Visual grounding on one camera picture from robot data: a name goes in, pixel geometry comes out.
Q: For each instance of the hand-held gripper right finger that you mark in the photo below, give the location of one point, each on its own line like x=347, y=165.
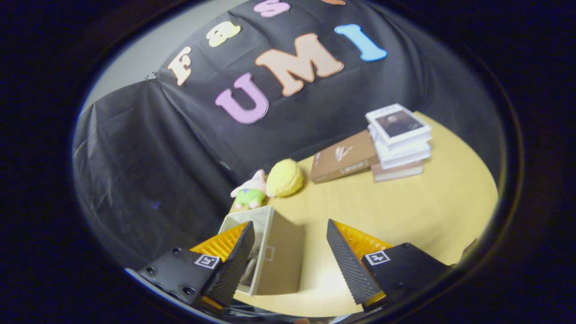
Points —
x=348, y=265

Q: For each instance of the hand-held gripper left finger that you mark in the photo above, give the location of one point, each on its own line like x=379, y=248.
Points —
x=234, y=265

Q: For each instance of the beige fabric storage box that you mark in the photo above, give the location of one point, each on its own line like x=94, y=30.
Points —
x=283, y=256

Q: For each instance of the pink plush toy green shorts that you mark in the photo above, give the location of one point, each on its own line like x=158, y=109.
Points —
x=249, y=195

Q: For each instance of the yellow round plush toy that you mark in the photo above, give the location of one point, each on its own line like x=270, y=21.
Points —
x=285, y=177

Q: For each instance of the pinkish brown book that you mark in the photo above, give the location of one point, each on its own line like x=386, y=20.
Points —
x=398, y=172

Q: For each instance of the brown flat book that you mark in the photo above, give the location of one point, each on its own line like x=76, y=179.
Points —
x=342, y=157

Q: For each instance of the white book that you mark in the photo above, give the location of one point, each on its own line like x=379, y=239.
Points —
x=402, y=150
x=405, y=160

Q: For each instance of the black backdrop cloth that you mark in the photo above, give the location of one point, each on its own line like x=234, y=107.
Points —
x=148, y=157

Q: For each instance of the white book portrait cover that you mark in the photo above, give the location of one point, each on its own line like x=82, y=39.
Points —
x=398, y=123

